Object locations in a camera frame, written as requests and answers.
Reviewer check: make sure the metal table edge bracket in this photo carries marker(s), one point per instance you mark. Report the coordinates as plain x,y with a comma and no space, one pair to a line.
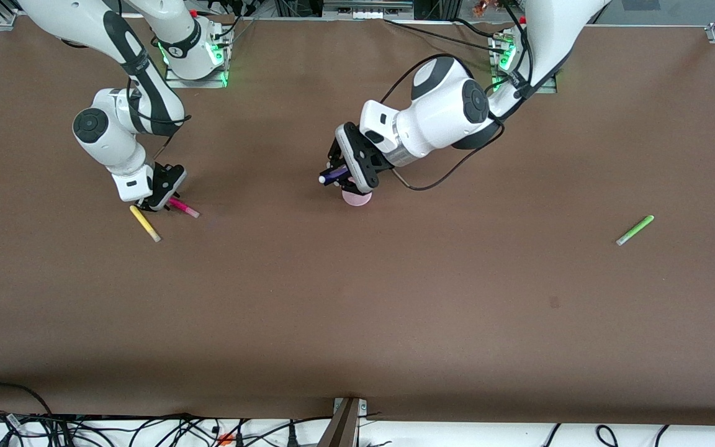
344,428

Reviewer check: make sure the yellow pen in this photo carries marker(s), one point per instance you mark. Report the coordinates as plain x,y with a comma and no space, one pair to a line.
144,223

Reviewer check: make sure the pink pen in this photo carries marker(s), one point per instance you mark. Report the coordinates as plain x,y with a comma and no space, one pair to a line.
187,210

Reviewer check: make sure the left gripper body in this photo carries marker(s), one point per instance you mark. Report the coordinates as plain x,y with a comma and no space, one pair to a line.
377,165

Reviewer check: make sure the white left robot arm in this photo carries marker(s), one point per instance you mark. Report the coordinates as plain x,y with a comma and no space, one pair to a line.
438,112

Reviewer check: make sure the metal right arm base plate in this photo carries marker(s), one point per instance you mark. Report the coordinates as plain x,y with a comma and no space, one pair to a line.
208,82

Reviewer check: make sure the green pen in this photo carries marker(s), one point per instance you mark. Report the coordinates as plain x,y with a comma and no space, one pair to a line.
635,230

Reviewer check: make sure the purple pen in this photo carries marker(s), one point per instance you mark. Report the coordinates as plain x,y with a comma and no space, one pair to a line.
334,176

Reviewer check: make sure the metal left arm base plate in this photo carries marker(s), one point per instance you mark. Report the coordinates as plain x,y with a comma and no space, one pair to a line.
547,87

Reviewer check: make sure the pink pen holder cup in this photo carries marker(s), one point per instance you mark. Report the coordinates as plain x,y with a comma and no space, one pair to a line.
357,198

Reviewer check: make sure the black power plug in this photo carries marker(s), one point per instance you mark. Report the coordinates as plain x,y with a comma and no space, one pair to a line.
291,436

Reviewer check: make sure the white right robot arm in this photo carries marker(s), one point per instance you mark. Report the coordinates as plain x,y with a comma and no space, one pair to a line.
109,143

